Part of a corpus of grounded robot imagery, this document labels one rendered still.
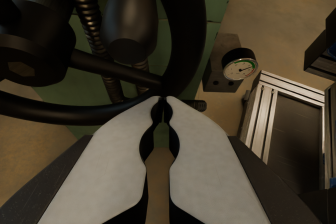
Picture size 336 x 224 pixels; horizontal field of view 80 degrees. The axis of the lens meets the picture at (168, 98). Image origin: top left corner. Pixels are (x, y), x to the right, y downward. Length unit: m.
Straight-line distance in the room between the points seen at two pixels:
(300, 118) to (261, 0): 1.22
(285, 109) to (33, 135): 1.15
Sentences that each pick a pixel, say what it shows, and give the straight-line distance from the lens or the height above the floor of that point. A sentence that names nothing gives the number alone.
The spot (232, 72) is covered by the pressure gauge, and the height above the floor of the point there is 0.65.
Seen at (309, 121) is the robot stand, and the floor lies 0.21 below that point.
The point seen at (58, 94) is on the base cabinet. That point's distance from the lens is 0.63.
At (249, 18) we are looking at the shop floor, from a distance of 1.76.
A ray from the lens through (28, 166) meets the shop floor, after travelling 1.10.
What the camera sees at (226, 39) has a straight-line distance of 0.51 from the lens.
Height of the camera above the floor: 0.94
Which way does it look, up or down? 58 degrees down
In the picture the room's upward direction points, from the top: 8 degrees clockwise
